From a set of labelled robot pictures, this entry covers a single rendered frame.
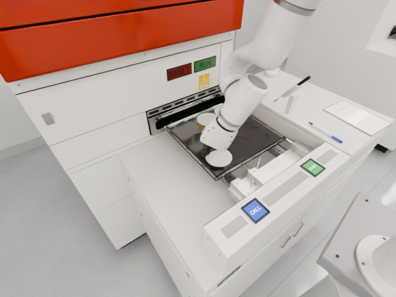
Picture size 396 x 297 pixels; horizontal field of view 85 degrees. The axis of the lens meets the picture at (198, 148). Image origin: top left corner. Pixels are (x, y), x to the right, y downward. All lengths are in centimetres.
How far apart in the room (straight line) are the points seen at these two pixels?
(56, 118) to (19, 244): 130
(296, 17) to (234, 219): 47
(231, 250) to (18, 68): 68
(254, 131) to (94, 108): 63
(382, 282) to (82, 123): 98
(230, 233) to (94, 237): 131
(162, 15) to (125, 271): 140
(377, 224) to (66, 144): 105
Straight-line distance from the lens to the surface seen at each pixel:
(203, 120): 98
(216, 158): 81
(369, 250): 80
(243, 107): 62
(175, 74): 93
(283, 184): 70
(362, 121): 108
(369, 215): 89
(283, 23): 52
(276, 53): 54
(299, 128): 94
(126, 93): 86
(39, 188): 225
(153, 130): 98
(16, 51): 71
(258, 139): 91
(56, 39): 71
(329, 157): 85
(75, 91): 81
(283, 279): 162
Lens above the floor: 148
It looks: 44 degrees down
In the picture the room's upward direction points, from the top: straight up
